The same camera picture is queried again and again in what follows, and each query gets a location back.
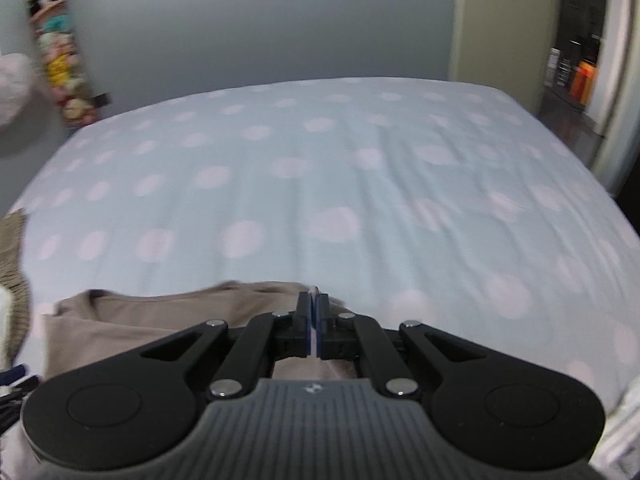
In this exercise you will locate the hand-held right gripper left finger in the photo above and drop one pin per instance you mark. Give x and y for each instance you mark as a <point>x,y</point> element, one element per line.
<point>305,325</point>

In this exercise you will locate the cream door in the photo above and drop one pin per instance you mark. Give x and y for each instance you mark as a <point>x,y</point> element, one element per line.
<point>500,25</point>

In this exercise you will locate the taupe long-sleeve shirt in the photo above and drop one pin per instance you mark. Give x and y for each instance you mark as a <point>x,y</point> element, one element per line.
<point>125,320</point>

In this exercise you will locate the black wall socket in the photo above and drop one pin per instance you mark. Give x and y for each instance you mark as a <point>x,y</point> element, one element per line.
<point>101,100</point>

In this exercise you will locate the white crinkled garment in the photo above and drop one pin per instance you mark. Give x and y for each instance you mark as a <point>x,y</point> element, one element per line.
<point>4,325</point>

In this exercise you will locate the white door frame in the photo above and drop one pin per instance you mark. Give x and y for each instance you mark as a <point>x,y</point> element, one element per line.
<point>620,85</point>

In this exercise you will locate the brown striped knit sweater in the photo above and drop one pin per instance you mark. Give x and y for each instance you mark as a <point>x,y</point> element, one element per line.
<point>17,270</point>

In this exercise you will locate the polka dot bed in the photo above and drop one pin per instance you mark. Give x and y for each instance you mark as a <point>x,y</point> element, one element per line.
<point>350,185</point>

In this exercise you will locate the hanging plush toy organizer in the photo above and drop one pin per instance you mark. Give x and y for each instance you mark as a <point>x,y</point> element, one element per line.
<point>57,50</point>

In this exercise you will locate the white folded garment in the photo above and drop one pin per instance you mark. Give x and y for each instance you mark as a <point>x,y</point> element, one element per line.
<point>625,425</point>

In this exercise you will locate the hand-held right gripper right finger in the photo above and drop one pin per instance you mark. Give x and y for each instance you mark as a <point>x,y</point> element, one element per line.
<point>324,325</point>

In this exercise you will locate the orange stool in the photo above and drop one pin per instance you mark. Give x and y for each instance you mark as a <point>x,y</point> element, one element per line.
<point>584,85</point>

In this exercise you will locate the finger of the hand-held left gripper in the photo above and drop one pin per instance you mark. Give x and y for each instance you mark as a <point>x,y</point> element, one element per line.
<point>22,385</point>

